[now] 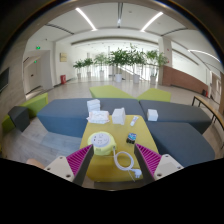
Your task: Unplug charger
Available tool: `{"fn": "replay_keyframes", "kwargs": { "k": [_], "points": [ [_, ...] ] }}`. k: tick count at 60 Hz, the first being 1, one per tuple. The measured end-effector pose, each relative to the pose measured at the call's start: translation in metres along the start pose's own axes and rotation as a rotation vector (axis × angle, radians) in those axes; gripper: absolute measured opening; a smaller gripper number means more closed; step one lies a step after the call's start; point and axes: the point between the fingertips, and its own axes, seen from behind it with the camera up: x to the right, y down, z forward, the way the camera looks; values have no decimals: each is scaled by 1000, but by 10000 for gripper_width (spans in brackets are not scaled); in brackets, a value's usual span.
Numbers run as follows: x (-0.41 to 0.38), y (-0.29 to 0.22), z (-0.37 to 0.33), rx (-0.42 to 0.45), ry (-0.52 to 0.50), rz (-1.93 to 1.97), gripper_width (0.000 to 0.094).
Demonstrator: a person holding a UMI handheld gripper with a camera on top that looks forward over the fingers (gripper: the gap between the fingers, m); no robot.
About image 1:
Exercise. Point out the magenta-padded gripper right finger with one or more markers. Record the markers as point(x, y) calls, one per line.
point(150, 160)

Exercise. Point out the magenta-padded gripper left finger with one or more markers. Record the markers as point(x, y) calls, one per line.
point(77, 161)

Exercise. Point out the charger block with blue print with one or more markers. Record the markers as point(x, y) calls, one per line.
point(131, 138)

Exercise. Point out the grey sofa block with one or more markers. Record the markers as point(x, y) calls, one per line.
point(180, 113)
point(185, 143)

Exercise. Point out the white tube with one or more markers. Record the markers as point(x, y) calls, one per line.
point(134, 120)

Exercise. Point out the small white cube box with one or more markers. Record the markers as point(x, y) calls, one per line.
point(152, 115)

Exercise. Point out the long grey sofa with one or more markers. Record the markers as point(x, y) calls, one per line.
point(63, 115)

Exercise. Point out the white wet wipes pack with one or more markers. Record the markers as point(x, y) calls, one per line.
point(98, 117)

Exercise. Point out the tall white box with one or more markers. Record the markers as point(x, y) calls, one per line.
point(118, 116)

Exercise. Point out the stack of white tissue packs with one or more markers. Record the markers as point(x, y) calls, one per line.
point(93, 105)

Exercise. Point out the green sofa block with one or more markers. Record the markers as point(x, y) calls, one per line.
point(110, 92)
point(155, 95)

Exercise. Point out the green bench seat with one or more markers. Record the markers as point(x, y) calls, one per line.
point(35, 104)

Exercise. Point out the dark grey ottoman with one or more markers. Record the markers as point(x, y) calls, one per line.
point(19, 118)

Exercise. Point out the red bin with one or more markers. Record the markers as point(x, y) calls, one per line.
point(63, 79)

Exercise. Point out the row of potted plants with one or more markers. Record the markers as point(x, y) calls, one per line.
point(120, 57)

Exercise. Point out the ceiling light strips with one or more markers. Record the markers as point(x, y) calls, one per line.
point(85, 18)

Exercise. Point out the wooden bench with black frame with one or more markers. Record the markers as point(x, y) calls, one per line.
point(206, 104)

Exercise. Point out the yellow framed wall picture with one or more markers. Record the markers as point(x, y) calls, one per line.
point(63, 57)

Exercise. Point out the black wall screen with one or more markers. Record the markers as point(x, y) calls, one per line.
point(3, 80)

